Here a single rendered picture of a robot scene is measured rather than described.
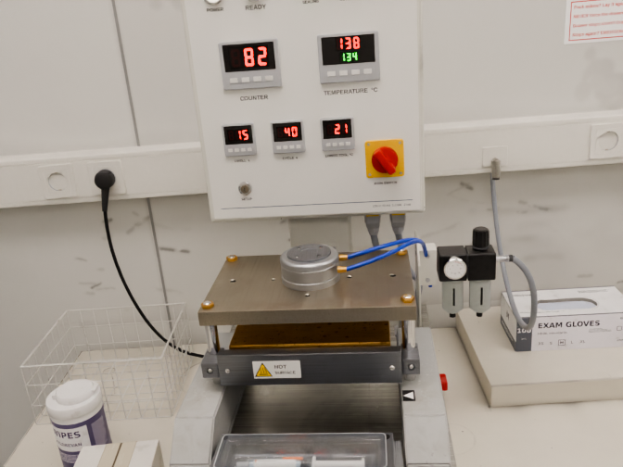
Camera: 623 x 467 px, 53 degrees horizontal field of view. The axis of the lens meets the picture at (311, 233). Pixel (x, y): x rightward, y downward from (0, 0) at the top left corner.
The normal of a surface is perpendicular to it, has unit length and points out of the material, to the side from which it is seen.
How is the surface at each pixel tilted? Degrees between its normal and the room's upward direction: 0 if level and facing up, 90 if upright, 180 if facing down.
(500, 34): 90
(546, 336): 90
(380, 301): 0
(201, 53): 90
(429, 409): 0
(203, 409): 0
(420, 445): 40
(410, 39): 90
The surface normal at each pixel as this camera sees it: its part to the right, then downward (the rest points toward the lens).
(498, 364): -0.07, -0.93
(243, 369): -0.08, 0.36
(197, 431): -0.11, -0.48
